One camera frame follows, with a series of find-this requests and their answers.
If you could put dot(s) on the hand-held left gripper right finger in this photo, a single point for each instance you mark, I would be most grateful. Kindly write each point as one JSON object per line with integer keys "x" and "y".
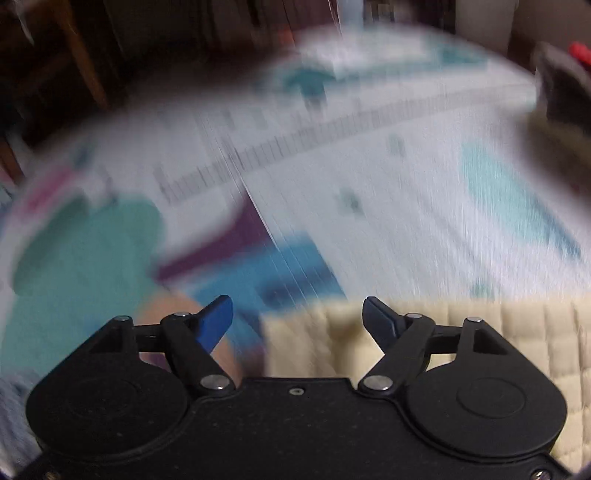
{"x": 381, "y": 323}

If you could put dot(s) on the wooden chair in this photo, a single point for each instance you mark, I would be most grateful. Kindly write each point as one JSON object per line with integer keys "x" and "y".
{"x": 83, "y": 60}

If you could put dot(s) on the cream folded clothes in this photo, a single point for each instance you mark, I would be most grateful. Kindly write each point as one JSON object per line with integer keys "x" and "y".
{"x": 554, "y": 147}

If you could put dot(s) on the crumpled white paper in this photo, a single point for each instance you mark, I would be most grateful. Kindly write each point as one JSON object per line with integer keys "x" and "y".
{"x": 341, "y": 55}

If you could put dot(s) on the yellow quilted garment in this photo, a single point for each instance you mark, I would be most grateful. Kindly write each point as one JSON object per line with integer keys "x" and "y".
{"x": 531, "y": 332}

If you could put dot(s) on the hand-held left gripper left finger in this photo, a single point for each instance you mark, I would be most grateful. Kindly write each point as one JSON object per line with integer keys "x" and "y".
{"x": 214, "y": 323}

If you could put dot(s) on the cartoon printed play mat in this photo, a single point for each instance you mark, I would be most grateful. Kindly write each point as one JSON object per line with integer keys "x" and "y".
{"x": 369, "y": 184}

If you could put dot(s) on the red sweater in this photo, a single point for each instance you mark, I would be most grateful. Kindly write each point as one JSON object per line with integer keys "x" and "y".
{"x": 581, "y": 53}

